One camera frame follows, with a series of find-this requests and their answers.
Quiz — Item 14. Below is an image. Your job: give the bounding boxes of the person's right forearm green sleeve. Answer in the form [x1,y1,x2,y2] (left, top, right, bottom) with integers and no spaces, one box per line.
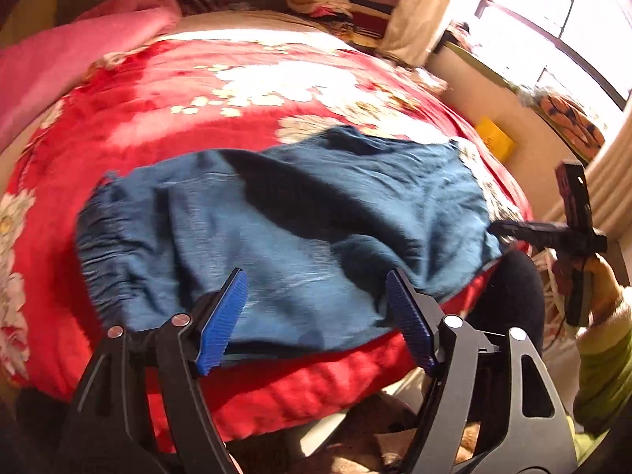
[573,286,632,435]

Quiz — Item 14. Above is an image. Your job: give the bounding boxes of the person's dark trouser leg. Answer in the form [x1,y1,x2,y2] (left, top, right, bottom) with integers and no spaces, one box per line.
[464,249,546,356]

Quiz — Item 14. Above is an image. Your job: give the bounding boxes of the blue denim pants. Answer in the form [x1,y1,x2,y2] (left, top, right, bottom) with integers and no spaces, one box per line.
[75,126,504,363]

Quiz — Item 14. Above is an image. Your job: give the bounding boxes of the stack of folded clothes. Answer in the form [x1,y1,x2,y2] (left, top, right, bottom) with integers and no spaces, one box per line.
[286,0,406,49]

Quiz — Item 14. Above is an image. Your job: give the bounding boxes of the red floral blanket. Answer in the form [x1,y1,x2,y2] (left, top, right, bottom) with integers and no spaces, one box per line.
[0,30,536,455]

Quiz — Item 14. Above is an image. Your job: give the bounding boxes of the window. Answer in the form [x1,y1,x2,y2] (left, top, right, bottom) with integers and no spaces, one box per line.
[444,0,632,134]

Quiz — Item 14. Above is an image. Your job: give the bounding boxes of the cream curtain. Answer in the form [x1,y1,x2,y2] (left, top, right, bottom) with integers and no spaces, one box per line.
[378,0,467,67]

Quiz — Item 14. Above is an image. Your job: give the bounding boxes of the striped pillow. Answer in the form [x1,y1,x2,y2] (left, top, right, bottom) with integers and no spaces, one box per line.
[168,0,233,17]

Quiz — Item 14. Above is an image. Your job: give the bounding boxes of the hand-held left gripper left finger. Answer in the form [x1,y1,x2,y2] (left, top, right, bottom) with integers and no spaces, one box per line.
[54,267,248,474]

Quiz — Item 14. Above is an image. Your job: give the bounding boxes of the yellow box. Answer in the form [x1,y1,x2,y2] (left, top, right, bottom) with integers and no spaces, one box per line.
[475,116,517,163]

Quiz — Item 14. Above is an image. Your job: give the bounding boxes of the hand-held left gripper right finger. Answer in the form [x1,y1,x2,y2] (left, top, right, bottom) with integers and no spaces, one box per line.
[385,269,578,474]

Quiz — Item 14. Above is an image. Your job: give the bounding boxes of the beige bed sheet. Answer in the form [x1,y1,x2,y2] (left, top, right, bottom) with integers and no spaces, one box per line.
[163,9,356,51]

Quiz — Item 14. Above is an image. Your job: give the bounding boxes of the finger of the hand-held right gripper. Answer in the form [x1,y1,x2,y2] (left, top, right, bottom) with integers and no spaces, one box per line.
[488,220,561,250]

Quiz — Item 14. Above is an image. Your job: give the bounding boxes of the pink quilt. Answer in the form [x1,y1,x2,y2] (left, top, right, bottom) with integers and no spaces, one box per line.
[0,0,183,151]

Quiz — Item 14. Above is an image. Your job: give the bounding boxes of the person's right hand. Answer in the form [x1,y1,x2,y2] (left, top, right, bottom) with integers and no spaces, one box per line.
[553,252,624,327]

